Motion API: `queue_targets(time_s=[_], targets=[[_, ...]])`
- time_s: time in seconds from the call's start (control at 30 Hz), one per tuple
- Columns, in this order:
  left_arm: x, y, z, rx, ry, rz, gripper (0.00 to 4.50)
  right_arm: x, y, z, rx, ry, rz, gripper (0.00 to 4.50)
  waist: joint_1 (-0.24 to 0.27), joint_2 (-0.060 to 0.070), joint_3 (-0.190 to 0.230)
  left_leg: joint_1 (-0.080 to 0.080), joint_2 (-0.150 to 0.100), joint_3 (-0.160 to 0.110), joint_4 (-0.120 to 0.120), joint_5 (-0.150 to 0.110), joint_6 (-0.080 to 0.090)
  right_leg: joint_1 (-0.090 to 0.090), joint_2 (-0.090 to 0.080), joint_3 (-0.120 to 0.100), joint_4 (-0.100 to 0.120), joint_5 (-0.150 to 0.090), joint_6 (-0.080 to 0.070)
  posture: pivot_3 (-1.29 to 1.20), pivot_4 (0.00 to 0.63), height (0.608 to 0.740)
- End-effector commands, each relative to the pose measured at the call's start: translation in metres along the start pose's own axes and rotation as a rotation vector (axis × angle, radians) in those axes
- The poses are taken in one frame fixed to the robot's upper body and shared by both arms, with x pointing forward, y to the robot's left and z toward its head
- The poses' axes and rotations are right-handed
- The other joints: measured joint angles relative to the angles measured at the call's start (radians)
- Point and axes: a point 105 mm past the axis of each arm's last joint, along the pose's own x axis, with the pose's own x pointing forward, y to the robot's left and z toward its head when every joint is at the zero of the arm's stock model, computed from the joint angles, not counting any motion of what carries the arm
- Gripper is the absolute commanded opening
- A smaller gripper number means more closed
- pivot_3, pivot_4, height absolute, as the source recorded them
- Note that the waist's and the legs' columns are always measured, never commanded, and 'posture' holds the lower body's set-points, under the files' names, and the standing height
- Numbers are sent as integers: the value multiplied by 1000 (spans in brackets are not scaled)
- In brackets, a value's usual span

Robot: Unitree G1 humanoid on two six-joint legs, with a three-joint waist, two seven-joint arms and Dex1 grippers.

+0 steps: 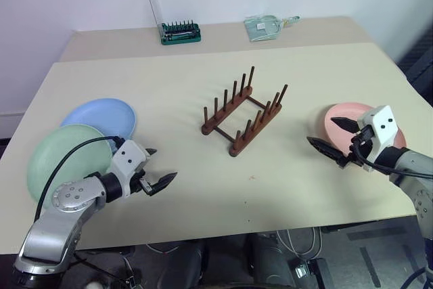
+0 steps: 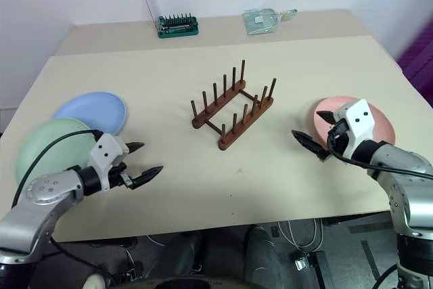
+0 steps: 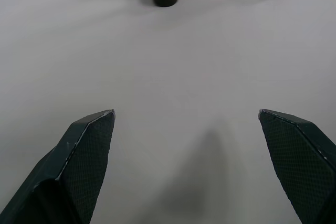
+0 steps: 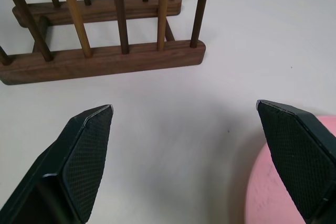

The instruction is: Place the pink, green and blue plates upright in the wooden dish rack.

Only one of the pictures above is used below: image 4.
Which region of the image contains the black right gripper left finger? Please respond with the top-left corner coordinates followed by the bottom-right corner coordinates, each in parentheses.
top-left (0, 104), bottom-right (114, 224)

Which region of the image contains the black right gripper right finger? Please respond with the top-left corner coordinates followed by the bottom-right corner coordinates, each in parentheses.
top-left (256, 99), bottom-right (336, 224)

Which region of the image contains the wooden dish rack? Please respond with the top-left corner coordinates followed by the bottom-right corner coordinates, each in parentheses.
top-left (0, 0), bottom-right (213, 86)

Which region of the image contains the pink plate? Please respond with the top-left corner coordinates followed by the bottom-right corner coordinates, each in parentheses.
top-left (246, 115), bottom-right (336, 224)

